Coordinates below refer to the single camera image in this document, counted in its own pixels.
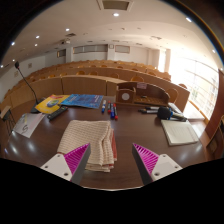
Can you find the yellow booklet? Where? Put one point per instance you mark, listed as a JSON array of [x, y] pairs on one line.
[[51, 103]]

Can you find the recessed ceiling lights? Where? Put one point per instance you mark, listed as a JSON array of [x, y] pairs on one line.
[[115, 14]]

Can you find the ceiling air vent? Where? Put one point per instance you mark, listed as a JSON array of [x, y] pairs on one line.
[[115, 4]]

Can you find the blue marker pen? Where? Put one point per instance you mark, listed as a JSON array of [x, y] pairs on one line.
[[112, 111], [103, 106]]

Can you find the black marker pen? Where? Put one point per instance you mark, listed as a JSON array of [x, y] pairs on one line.
[[148, 110]]

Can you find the white notebook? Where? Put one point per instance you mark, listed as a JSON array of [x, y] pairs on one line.
[[180, 131]]

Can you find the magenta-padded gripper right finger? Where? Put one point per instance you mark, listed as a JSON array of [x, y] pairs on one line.
[[150, 161]]

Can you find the blue booklet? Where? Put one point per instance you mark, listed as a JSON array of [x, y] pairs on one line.
[[83, 100]]

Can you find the beige waffle-knit towel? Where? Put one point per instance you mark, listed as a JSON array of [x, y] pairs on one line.
[[88, 141]]

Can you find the wooden lecture hall seat rows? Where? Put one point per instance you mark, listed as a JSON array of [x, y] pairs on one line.
[[83, 85]]

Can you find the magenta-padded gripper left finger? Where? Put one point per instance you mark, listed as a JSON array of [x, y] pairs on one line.
[[75, 160]]

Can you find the wooden side cabinet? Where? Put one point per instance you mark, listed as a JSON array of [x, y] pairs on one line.
[[215, 126]]

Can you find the wooden chair with black frame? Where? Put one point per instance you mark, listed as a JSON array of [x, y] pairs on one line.
[[6, 118]]

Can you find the white flyer with red print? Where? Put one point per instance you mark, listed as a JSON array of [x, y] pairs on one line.
[[28, 125]]

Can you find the wooden desk organizer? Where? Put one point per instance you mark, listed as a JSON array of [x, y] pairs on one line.
[[143, 95]]

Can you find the black gooseneck desk microphone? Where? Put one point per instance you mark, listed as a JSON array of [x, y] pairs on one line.
[[28, 85]]

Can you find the black handheld microphone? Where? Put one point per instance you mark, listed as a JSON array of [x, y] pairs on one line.
[[166, 113]]

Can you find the ceiling projector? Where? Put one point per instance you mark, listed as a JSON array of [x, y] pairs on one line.
[[65, 41]]

